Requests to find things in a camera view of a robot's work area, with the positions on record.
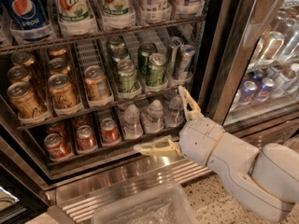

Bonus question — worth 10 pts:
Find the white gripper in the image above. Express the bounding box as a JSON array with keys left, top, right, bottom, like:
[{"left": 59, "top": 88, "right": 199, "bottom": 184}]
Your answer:
[{"left": 134, "top": 86, "right": 225, "bottom": 166}]

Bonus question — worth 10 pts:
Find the green can lane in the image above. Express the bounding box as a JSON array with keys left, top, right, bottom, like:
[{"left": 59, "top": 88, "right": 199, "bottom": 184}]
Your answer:
[
  {"left": 146, "top": 53, "right": 166, "bottom": 87},
  {"left": 117, "top": 59, "right": 137, "bottom": 93},
  {"left": 138, "top": 42, "right": 158, "bottom": 76}
]

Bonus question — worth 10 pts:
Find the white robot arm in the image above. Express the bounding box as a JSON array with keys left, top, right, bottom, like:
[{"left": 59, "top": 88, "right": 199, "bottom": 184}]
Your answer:
[{"left": 134, "top": 86, "right": 299, "bottom": 222}]

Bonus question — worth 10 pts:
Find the right red can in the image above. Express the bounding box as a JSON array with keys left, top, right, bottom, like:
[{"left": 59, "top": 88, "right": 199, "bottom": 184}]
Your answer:
[{"left": 100, "top": 119, "right": 120, "bottom": 145}]

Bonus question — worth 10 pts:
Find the red can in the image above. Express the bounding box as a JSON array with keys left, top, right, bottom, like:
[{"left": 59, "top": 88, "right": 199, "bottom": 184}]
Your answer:
[
  {"left": 72, "top": 114, "right": 91, "bottom": 129},
  {"left": 100, "top": 119, "right": 120, "bottom": 145},
  {"left": 44, "top": 133, "right": 71, "bottom": 159},
  {"left": 46, "top": 121, "right": 67, "bottom": 137},
  {"left": 76, "top": 125, "right": 97, "bottom": 150}
]

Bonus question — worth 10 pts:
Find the left Pepsi can behind glass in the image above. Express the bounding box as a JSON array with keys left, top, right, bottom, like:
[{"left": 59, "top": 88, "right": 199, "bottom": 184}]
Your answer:
[{"left": 239, "top": 80, "right": 257, "bottom": 105}]

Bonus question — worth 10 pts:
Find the pepsi can behind glass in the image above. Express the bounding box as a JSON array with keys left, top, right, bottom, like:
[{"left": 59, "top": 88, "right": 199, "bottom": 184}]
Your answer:
[
  {"left": 254, "top": 77, "right": 275, "bottom": 103},
  {"left": 239, "top": 80, "right": 257, "bottom": 105}
]

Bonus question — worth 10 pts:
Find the right slim silver can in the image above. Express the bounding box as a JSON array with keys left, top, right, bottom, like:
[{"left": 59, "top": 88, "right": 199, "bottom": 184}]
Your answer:
[{"left": 174, "top": 44, "right": 195, "bottom": 80}]

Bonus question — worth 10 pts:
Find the steel glass fridge door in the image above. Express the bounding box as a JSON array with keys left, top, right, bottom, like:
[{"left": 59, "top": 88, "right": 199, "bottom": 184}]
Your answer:
[{"left": 199, "top": 0, "right": 299, "bottom": 147}]

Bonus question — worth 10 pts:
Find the third-row orange LaCroix can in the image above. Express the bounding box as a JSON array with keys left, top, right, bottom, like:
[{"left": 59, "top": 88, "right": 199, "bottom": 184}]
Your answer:
[{"left": 84, "top": 65, "right": 110, "bottom": 101}]

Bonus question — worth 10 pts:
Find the front middle red can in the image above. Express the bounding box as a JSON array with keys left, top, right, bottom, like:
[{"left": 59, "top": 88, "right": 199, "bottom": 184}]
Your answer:
[{"left": 76, "top": 125, "right": 97, "bottom": 150}]

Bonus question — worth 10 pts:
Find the right Pepsi can behind glass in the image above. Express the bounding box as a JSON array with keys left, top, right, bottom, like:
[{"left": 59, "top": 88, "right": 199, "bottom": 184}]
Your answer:
[{"left": 254, "top": 77, "right": 275, "bottom": 103}]

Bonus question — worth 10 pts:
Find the middle green can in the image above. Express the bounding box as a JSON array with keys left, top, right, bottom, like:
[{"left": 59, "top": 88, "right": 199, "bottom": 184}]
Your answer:
[{"left": 111, "top": 47, "right": 131, "bottom": 63}]

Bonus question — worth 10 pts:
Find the green can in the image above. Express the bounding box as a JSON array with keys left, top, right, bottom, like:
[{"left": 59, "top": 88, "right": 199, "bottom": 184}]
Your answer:
[
  {"left": 107, "top": 35, "right": 125, "bottom": 50},
  {"left": 111, "top": 47, "right": 131, "bottom": 63}
]

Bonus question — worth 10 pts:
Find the back middle red can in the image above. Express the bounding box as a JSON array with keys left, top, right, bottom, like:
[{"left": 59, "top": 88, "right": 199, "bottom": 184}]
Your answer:
[{"left": 72, "top": 114, "right": 91, "bottom": 129}]

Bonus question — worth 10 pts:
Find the back green can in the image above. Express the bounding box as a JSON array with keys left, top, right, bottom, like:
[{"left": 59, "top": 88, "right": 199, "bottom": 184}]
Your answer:
[{"left": 107, "top": 35, "right": 125, "bottom": 50}]

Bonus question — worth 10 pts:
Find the back left red can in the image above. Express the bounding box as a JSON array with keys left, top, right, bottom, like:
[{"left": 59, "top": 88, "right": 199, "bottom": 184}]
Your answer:
[{"left": 46, "top": 121, "right": 67, "bottom": 137}]

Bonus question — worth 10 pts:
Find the front second-row orange LaCroix can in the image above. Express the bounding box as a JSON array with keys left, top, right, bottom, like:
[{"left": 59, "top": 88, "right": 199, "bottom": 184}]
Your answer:
[{"left": 48, "top": 74, "right": 77, "bottom": 109}]

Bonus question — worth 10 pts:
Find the second-row orange lacroix can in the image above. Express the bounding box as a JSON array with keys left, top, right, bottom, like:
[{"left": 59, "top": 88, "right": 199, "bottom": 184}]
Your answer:
[
  {"left": 47, "top": 46, "right": 67, "bottom": 59},
  {"left": 48, "top": 74, "right": 77, "bottom": 109},
  {"left": 49, "top": 58, "right": 71, "bottom": 75}
]

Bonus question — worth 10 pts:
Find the front left red can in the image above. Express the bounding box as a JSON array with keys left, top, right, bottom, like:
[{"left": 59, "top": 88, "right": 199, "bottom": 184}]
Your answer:
[{"left": 44, "top": 133, "right": 71, "bottom": 159}]

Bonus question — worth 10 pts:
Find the steel fridge base grille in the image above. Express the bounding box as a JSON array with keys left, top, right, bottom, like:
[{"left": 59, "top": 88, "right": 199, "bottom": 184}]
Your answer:
[{"left": 57, "top": 121, "right": 299, "bottom": 224}]

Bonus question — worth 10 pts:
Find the middle second-row orange LaCroix can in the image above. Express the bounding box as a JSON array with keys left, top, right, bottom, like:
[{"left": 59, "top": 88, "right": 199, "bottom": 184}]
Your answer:
[{"left": 49, "top": 58, "right": 71, "bottom": 75}]

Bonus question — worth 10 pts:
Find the back second-row orange LaCroix can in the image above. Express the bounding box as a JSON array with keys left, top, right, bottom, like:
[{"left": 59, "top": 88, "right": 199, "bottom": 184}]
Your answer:
[{"left": 47, "top": 46, "right": 67, "bottom": 59}]

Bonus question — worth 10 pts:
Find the front left orange LaCroix can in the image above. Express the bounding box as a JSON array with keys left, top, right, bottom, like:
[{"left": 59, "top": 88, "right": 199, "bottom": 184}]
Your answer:
[{"left": 7, "top": 82, "right": 48, "bottom": 119}]

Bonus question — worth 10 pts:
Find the left 7UP zero sugar can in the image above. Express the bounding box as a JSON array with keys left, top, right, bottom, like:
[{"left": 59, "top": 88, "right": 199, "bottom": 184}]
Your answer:
[{"left": 54, "top": 0, "right": 91, "bottom": 22}]

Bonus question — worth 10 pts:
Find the middle left orange LaCroix can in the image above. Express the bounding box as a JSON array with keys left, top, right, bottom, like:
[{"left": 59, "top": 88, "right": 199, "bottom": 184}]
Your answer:
[{"left": 7, "top": 65, "right": 32, "bottom": 83}]

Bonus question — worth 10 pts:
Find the back left orange LaCroix can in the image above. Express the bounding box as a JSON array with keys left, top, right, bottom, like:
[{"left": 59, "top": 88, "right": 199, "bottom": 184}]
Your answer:
[{"left": 11, "top": 51, "right": 36, "bottom": 66}]

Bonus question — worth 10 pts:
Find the blue Pepsi can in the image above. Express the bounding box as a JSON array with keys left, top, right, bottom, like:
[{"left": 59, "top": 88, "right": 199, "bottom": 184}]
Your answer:
[{"left": 0, "top": 0, "right": 49, "bottom": 31}]

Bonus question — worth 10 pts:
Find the right water bottle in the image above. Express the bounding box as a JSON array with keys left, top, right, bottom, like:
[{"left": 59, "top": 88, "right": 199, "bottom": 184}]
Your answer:
[{"left": 164, "top": 94, "right": 184, "bottom": 127}]

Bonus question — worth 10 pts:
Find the water bottle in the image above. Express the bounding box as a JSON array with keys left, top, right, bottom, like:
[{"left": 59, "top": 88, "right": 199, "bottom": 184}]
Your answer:
[
  {"left": 164, "top": 94, "right": 184, "bottom": 127},
  {"left": 142, "top": 100, "right": 164, "bottom": 133},
  {"left": 123, "top": 105, "right": 143, "bottom": 139}
]

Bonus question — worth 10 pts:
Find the middle water bottle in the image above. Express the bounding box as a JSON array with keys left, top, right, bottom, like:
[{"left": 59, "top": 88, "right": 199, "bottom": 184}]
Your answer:
[{"left": 142, "top": 100, "right": 164, "bottom": 133}]

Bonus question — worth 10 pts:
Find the left water bottle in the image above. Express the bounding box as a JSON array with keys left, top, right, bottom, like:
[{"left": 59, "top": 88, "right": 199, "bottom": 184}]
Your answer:
[{"left": 123, "top": 105, "right": 143, "bottom": 139}]

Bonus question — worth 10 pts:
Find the clear plastic bin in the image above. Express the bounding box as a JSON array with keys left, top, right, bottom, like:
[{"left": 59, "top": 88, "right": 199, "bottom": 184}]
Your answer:
[{"left": 91, "top": 181, "right": 197, "bottom": 224}]

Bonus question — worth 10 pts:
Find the middle wire fridge shelf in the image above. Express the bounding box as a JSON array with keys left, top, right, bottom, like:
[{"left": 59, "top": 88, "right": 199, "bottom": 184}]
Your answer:
[{"left": 18, "top": 78, "right": 189, "bottom": 130}]

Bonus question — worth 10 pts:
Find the wire fridge shelf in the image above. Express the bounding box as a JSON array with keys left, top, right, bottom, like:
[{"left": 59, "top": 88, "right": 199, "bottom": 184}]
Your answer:
[
  {"left": 0, "top": 15, "right": 206, "bottom": 55},
  {"left": 18, "top": 78, "right": 189, "bottom": 130}
]

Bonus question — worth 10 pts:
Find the upper wire fridge shelf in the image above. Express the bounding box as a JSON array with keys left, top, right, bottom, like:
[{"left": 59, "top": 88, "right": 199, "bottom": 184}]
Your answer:
[{"left": 0, "top": 15, "right": 206, "bottom": 55}]

